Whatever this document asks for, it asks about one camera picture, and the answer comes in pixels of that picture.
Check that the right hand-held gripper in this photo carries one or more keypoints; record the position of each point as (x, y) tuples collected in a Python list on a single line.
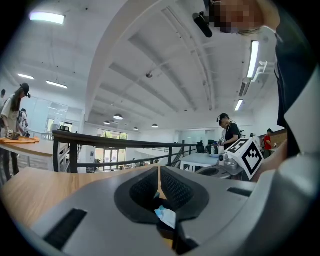
[(250, 160)]

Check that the light blue table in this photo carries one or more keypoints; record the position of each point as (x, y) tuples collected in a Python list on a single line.
[(197, 158)]

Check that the orange cloth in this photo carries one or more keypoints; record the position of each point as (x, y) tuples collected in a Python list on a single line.
[(15, 140)]

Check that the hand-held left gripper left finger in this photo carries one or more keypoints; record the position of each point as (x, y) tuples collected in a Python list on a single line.
[(100, 225)]

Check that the round ceiling detector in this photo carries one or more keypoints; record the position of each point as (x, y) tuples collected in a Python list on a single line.
[(149, 75)]

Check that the long wooden table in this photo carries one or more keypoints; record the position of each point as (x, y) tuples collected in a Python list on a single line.
[(30, 148)]

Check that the person's head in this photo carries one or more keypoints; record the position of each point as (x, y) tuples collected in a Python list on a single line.
[(232, 15)]

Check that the white blue paper packet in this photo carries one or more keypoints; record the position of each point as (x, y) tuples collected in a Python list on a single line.
[(166, 216)]

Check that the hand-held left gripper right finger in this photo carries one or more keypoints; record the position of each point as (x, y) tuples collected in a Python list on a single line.
[(225, 212)]

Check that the person's right forearm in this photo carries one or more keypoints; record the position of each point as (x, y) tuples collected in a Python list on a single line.
[(272, 160)]

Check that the wooden table with white legs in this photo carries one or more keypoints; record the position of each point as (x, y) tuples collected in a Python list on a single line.
[(37, 190)]

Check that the person's black shirt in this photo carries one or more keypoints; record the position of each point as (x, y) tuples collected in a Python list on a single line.
[(292, 75)]

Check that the black head-mounted camera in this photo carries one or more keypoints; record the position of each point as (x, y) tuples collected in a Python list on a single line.
[(203, 25)]

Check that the long ceiling light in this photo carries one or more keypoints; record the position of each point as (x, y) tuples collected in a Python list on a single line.
[(238, 105), (253, 60), (47, 18), (25, 76), (57, 84)]

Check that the black metal railing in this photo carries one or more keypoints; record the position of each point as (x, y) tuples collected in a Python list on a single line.
[(73, 152)]

